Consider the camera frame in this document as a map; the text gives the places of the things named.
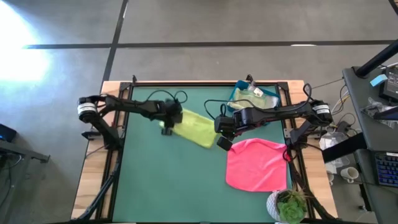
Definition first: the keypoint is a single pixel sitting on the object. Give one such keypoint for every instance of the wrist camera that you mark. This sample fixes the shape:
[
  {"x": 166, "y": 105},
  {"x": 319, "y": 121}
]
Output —
[
  {"x": 223, "y": 122},
  {"x": 173, "y": 104}
]

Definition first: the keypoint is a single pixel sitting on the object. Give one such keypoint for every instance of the black aluminium table frame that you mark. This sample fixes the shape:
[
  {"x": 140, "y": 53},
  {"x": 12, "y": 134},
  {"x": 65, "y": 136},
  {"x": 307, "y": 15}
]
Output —
[{"x": 199, "y": 83}]

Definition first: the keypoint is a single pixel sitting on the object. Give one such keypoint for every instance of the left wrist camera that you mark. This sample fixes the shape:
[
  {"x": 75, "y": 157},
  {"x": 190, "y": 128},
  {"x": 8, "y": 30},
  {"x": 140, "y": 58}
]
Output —
[{"x": 173, "y": 104}]

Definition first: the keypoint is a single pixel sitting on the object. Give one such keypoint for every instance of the black diagonal frame strut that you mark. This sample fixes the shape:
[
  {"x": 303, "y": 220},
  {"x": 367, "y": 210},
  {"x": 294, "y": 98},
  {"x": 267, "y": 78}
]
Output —
[
  {"x": 314, "y": 202},
  {"x": 99, "y": 196}
]

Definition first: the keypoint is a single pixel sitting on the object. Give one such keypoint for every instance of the black diagonal pole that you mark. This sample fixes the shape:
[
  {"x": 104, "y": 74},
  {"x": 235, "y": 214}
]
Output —
[{"x": 376, "y": 59}]

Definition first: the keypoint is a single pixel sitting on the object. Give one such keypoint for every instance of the grey side desk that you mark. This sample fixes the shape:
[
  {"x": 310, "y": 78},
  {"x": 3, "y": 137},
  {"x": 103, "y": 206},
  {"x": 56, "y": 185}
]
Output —
[{"x": 360, "y": 93}]

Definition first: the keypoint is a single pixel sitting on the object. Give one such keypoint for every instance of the black power adapter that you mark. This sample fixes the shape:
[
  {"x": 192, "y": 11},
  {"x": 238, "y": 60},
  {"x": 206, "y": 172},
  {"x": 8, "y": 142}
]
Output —
[{"x": 343, "y": 126}]

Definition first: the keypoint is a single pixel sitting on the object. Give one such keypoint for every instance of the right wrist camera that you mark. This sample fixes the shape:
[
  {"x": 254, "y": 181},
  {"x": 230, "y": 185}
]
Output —
[{"x": 223, "y": 122}]

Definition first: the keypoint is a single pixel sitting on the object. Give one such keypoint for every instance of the blue plastic bin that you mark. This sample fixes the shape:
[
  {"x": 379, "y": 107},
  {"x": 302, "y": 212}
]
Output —
[{"x": 236, "y": 84}]

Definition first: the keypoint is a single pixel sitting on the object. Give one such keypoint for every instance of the black desk crossbar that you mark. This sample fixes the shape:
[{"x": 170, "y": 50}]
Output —
[{"x": 342, "y": 148}]

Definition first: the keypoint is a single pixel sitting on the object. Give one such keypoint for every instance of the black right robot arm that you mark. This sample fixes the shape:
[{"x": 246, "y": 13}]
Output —
[{"x": 273, "y": 113}]

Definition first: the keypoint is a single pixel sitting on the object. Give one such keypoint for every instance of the black table clamp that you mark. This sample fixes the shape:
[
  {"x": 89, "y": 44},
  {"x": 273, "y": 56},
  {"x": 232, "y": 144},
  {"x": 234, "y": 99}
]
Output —
[
  {"x": 249, "y": 79},
  {"x": 134, "y": 79}
]

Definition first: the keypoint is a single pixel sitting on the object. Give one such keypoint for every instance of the black desktop device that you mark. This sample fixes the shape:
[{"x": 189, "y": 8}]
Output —
[{"x": 392, "y": 84}]

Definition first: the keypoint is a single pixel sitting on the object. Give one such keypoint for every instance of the pale green microfiber towel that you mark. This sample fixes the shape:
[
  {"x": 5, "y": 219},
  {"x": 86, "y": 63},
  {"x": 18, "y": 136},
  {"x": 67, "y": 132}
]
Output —
[{"x": 245, "y": 98}]

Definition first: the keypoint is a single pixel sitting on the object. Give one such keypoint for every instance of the white mug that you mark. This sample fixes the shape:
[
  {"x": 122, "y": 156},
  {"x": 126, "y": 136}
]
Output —
[{"x": 349, "y": 174}]

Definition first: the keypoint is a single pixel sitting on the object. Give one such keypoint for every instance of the light blue block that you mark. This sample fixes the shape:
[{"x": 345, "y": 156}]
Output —
[{"x": 378, "y": 80}]

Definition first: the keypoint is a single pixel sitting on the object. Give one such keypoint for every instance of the black equipment stand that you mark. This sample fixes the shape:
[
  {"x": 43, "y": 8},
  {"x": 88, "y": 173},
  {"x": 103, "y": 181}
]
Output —
[{"x": 28, "y": 154}]

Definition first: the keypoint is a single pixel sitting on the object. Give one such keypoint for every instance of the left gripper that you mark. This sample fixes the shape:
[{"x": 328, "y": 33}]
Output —
[{"x": 172, "y": 117}]

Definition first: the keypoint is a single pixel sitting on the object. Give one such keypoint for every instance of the green table mat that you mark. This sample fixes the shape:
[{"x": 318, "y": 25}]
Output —
[{"x": 171, "y": 180}]

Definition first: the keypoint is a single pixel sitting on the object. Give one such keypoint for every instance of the white plastic wrap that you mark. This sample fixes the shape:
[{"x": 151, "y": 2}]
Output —
[{"x": 331, "y": 144}]

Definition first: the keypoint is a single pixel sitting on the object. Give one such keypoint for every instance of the lime green microfiber towel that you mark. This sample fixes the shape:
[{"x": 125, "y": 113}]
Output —
[{"x": 196, "y": 129}]

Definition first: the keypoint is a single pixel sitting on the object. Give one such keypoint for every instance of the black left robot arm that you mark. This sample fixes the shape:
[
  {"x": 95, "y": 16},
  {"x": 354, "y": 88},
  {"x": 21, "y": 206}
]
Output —
[{"x": 133, "y": 107}]

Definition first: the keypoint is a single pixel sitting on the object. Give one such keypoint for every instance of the succulent in white pot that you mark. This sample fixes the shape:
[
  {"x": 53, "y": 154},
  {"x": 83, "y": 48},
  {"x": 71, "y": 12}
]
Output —
[{"x": 290, "y": 208}]

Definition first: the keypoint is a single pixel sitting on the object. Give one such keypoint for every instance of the pink microfiber towel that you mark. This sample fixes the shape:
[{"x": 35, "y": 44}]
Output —
[{"x": 255, "y": 165}]

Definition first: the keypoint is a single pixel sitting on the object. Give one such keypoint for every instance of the clear plastic bag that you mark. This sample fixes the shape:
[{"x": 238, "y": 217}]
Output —
[{"x": 373, "y": 107}]

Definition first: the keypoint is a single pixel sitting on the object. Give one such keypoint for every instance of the keyboard with blue keys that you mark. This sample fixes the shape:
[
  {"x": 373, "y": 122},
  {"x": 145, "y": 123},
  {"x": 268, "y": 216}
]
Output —
[{"x": 388, "y": 169}]

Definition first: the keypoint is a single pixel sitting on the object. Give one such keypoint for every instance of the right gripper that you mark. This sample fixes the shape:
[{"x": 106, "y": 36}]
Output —
[{"x": 225, "y": 138}]

